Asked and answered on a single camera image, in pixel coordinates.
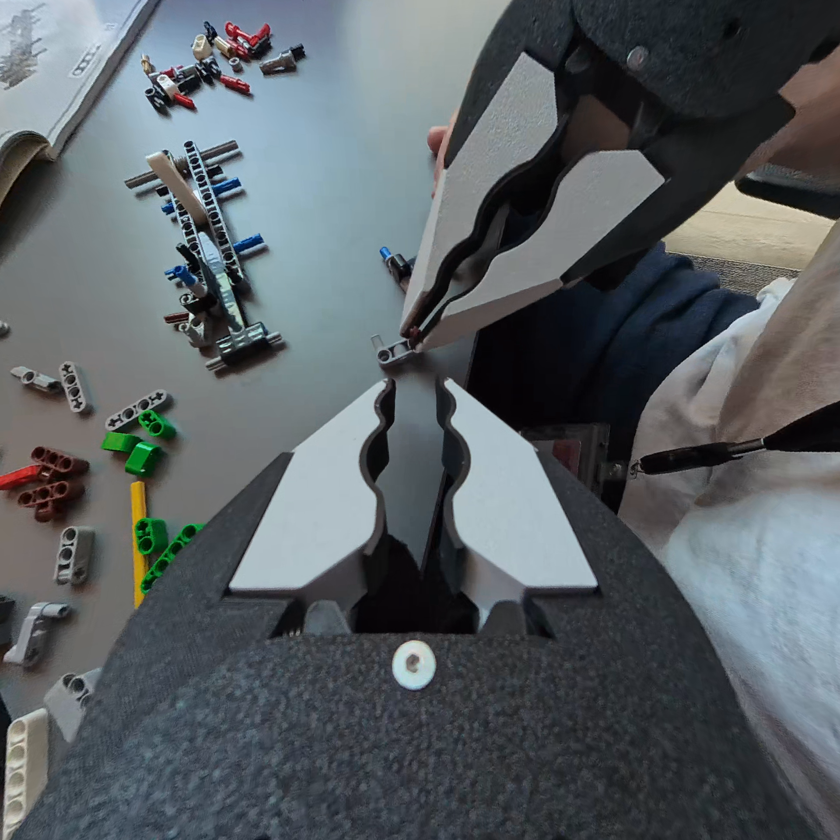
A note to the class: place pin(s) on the red badge holder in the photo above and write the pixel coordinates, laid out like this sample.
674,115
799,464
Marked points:
577,453

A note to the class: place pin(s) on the green lego beam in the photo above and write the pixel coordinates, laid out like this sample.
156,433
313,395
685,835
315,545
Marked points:
170,554

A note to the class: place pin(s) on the grey lego connector block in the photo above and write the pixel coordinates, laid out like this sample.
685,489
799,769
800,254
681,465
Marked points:
73,554

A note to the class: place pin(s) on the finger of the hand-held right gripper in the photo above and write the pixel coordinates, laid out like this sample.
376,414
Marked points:
505,131
590,210

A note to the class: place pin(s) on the red lego piece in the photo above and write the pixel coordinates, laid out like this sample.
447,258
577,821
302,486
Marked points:
19,478

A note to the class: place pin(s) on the person's right forearm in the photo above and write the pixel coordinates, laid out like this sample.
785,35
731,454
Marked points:
814,124

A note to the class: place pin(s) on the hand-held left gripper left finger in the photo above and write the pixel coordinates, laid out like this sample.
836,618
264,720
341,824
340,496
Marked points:
308,518

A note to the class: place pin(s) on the instruction booklet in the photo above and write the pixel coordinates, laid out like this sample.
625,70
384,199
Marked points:
59,59

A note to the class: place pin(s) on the cream lego beam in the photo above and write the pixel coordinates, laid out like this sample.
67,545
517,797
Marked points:
26,768

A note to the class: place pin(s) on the black chair armrest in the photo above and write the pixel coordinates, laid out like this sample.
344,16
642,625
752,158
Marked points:
800,193

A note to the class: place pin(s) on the blue and black lego pin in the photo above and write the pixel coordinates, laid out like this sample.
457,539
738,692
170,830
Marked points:
397,264

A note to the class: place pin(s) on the person's right hand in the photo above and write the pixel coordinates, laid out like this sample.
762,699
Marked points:
441,148

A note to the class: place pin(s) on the grey woven fabric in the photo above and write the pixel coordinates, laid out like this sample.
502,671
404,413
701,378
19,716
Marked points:
741,272

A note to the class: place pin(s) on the yellow lego axle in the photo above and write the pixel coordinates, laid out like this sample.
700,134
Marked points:
138,505

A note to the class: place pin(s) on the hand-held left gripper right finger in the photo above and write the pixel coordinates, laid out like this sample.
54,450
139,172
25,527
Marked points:
525,525

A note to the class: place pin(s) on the pile of small lego pins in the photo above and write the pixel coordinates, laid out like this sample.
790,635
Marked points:
234,83

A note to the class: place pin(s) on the grey angled lego connector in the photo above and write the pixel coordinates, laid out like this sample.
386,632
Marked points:
33,633
69,702

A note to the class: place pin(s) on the white shirt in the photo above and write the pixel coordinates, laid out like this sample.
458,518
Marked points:
741,590

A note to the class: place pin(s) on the grey lego chassis assembly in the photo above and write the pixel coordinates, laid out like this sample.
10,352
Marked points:
203,216

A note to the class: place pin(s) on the navy trousers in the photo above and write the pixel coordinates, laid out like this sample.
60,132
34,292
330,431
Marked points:
669,308

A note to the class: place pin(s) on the dark lego piece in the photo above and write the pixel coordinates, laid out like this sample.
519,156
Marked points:
5,620

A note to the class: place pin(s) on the grey small lego connector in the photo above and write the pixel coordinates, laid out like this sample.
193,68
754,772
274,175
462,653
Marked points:
39,380

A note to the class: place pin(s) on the grey short lego beam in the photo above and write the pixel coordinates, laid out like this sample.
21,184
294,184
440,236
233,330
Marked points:
138,410
75,387

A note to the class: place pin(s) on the brown lego beam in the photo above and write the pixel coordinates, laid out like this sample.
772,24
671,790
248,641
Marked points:
59,461
49,499

